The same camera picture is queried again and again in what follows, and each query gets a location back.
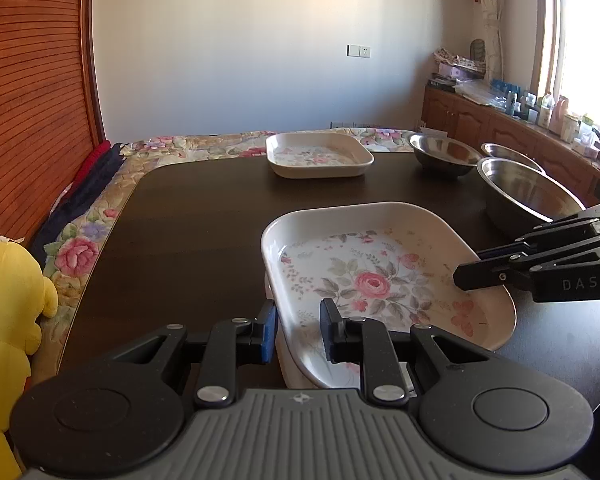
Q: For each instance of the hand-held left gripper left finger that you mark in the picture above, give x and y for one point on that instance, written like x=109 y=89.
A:
x=269 y=330

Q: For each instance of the clear plastic bags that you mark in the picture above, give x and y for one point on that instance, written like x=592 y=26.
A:
x=480 y=91

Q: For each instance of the pink box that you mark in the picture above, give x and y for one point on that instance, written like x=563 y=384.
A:
x=452 y=71

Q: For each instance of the white wall switch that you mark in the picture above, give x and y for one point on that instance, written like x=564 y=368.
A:
x=353 y=51

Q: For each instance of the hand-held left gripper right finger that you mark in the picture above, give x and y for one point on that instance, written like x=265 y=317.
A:
x=330 y=332

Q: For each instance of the floral blanket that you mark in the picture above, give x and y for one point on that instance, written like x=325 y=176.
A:
x=80 y=255

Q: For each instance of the row of toiletry bottles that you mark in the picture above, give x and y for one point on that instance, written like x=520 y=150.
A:
x=547 y=110

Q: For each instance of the red cloth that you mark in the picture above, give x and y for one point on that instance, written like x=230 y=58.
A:
x=92 y=165

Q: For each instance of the small steel bowl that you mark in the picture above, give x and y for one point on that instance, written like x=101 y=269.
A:
x=510 y=152

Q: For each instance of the wooden cabinet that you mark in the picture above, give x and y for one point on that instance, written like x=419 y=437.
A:
x=460 y=115

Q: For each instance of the folded floral paper stack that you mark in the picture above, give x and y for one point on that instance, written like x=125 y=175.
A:
x=455 y=57

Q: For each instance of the floral white square plate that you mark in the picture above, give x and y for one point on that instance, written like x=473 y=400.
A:
x=292 y=367
x=370 y=280
x=320 y=160

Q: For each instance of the woven hand fan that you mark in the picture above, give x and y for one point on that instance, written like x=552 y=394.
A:
x=478 y=49

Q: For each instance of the window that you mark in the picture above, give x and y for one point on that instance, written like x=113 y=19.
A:
x=590 y=35

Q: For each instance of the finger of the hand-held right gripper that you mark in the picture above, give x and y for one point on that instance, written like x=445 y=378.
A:
x=500 y=252
x=480 y=275

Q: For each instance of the patterned cream curtain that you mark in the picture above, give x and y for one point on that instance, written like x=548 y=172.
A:
x=490 y=20

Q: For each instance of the medium steel bowl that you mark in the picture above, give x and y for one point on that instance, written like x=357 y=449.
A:
x=442 y=152

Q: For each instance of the white wall socket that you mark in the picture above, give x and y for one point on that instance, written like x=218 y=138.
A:
x=365 y=52

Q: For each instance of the large steel bowl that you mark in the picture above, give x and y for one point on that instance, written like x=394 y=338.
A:
x=525 y=195

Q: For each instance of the dark book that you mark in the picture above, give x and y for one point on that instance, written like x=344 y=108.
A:
x=441 y=84

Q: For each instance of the row of low wall outlets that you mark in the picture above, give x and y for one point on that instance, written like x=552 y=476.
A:
x=355 y=124

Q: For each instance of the yellow plush toy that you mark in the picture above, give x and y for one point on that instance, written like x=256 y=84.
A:
x=5 y=300

